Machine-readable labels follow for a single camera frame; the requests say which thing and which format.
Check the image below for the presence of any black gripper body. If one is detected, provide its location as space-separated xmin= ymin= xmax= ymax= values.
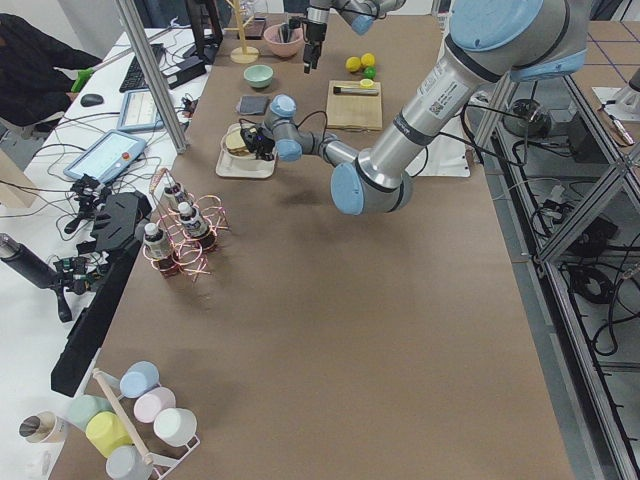
xmin=301 ymin=17 xmax=327 ymax=46
xmin=240 ymin=127 xmax=275 ymax=160

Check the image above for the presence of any white round plate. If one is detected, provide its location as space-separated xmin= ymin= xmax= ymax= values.
xmin=222 ymin=129 xmax=275 ymax=161

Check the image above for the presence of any bread slice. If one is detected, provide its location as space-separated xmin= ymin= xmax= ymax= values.
xmin=224 ymin=129 xmax=249 ymax=155

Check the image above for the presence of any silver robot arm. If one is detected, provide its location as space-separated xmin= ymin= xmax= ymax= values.
xmin=241 ymin=1 xmax=591 ymax=215
xmin=301 ymin=0 xmax=406 ymax=74

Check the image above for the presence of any cream rabbit tray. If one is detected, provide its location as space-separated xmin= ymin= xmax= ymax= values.
xmin=215 ymin=123 xmax=276 ymax=179

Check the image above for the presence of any steel ice scoop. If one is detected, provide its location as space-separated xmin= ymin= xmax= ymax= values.
xmin=278 ymin=21 xmax=292 ymax=44

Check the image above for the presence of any yellow lemon near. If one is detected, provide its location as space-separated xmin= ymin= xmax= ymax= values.
xmin=345 ymin=56 xmax=362 ymax=73

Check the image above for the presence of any yellow lemon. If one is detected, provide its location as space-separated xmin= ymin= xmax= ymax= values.
xmin=345 ymin=56 xmax=362 ymax=73
xmin=360 ymin=52 xmax=376 ymax=68

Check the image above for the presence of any pink bowl with ice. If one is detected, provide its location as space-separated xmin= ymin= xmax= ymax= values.
xmin=263 ymin=24 xmax=304 ymax=58

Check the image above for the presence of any grey folded cloth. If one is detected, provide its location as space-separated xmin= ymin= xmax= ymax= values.
xmin=236 ymin=95 xmax=270 ymax=116

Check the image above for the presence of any yellow lemon far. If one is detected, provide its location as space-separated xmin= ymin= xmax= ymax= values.
xmin=360 ymin=52 xmax=376 ymax=68

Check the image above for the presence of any mint green bowl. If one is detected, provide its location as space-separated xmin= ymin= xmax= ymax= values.
xmin=243 ymin=64 xmax=274 ymax=90

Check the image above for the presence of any green lime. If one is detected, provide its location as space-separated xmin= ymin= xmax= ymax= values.
xmin=362 ymin=66 xmax=377 ymax=80

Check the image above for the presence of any yellow lemon squeezer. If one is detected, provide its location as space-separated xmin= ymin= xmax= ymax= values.
xmin=347 ymin=79 xmax=376 ymax=90

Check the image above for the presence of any wooden mug tree stand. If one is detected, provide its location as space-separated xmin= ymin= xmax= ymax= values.
xmin=226 ymin=0 xmax=259 ymax=64

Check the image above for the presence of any wooden cutting board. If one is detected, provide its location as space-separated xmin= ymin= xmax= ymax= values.
xmin=326 ymin=80 xmax=383 ymax=131

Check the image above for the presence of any dark drink bottle one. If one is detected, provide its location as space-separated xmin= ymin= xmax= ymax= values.
xmin=163 ymin=183 xmax=190 ymax=211

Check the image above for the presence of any dark drink bottle two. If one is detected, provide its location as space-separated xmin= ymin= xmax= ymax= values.
xmin=178 ymin=202 xmax=207 ymax=239

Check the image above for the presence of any teach pendant far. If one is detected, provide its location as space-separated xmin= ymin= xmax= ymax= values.
xmin=117 ymin=89 xmax=164 ymax=133

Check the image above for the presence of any teach pendant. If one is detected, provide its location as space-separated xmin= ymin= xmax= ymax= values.
xmin=117 ymin=89 xmax=164 ymax=133
xmin=63 ymin=130 xmax=147 ymax=184

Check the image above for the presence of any black keyboard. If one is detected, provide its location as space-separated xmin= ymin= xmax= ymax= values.
xmin=119 ymin=43 xmax=165 ymax=93

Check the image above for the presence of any teach pendant near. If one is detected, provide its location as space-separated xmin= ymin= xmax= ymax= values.
xmin=63 ymin=130 xmax=147 ymax=184

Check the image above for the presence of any dark drink bottle three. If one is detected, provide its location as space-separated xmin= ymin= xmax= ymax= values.
xmin=144 ymin=222 xmax=170 ymax=260

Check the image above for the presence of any black computer mouse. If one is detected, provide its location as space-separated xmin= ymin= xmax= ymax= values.
xmin=80 ymin=93 xmax=104 ymax=108

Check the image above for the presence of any seated person in black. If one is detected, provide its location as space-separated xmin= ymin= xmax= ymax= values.
xmin=1 ymin=13 xmax=101 ymax=127

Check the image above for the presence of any black tumbler flask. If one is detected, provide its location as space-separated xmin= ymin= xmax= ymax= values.
xmin=1 ymin=233 xmax=59 ymax=290

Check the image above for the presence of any blue cup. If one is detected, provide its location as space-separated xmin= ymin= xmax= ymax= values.
xmin=119 ymin=361 xmax=160 ymax=399

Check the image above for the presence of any pink cup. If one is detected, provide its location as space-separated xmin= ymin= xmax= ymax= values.
xmin=133 ymin=386 xmax=176 ymax=424

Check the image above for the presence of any white cup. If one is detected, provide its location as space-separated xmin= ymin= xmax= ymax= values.
xmin=153 ymin=407 xmax=197 ymax=447

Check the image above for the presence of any green cup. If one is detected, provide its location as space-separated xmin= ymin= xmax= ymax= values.
xmin=66 ymin=394 xmax=113 ymax=431

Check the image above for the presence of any yellow cup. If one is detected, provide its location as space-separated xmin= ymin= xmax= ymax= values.
xmin=85 ymin=411 xmax=133 ymax=458

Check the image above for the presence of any grey cup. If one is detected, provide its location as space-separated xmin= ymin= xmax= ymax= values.
xmin=105 ymin=445 xmax=153 ymax=480

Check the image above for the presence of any steel black-tipped knife handle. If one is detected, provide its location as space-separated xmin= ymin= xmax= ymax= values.
xmin=332 ymin=86 xmax=379 ymax=97

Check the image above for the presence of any aluminium frame post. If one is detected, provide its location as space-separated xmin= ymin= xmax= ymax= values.
xmin=115 ymin=0 xmax=188 ymax=154

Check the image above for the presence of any copper wire bottle rack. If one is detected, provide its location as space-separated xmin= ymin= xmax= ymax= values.
xmin=144 ymin=167 xmax=230 ymax=281

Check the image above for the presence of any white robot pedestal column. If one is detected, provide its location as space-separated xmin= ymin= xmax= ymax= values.
xmin=406 ymin=111 xmax=470 ymax=177

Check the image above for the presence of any white wire cup rack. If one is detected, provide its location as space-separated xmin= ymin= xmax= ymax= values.
xmin=92 ymin=368 xmax=201 ymax=479

